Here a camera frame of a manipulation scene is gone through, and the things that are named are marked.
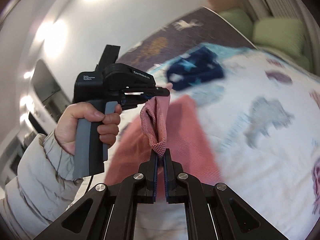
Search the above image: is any green pillow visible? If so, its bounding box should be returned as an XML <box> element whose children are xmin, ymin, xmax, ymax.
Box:
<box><xmin>252</xmin><ymin>17</ymin><xmax>305</xmax><ymax>57</ymax></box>
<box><xmin>219</xmin><ymin>8</ymin><xmax>253</xmax><ymax>40</ymax></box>

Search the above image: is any green pillow near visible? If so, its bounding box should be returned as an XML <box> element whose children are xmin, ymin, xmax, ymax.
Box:
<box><xmin>252</xmin><ymin>17</ymin><xmax>305</xmax><ymax>57</ymax></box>

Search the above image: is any dark purple deer mattress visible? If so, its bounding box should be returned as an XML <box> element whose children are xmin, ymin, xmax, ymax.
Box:
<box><xmin>117</xmin><ymin>7</ymin><xmax>254</xmax><ymax>71</ymax></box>

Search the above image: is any green pillow far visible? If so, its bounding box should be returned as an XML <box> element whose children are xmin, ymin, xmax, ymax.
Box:
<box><xmin>219</xmin><ymin>8</ymin><xmax>253</xmax><ymax>40</ymax></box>

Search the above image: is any grey puffer jacket sleeve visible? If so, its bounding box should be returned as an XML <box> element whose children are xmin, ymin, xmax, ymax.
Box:
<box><xmin>1</xmin><ymin>133</ymin><xmax>83</xmax><ymax>239</ymax></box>

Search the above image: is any peach pillow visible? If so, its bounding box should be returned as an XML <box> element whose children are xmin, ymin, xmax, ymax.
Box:
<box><xmin>207</xmin><ymin>0</ymin><xmax>243</xmax><ymax>12</ymax></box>

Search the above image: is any person's left hand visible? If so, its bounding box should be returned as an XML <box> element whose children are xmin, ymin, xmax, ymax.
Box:
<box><xmin>54</xmin><ymin>102</ymin><xmax>122</xmax><ymax>155</ymax></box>

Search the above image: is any navy star fleece garment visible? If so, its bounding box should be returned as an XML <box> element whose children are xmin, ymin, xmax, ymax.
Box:
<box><xmin>166</xmin><ymin>46</ymin><xmax>225</xmax><ymax>91</ymax></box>

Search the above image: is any white sea-pattern quilt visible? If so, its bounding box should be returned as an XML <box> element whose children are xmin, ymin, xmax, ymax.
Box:
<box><xmin>149</xmin><ymin>43</ymin><xmax>319</xmax><ymax>239</ymax></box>

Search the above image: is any wall mirror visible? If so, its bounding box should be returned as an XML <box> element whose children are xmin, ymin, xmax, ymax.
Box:
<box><xmin>31</xmin><ymin>59</ymin><xmax>71</xmax><ymax>112</ymax></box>

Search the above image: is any striped beige curtain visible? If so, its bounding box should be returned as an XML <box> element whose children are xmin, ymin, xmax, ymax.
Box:
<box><xmin>248</xmin><ymin>0</ymin><xmax>319</xmax><ymax>58</ymax></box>

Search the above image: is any pink knit sweater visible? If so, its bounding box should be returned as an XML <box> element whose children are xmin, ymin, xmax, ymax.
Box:
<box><xmin>104</xmin><ymin>95</ymin><xmax>221</xmax><ymax>185</ymax></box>

